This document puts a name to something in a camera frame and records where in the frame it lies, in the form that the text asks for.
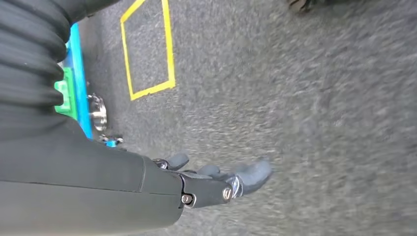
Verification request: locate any green plastic crate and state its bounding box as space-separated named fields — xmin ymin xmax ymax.
xmin=53 ymin=66 xmax=79 ymax=120

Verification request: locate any blue metal shelving rack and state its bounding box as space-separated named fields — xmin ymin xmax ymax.
xmin=62 ymin=22 xmax=125 ymax=148

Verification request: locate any yellow floor tape square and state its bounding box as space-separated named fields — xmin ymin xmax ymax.
xmin=119 ymin=0 xmax=177 ymax=102

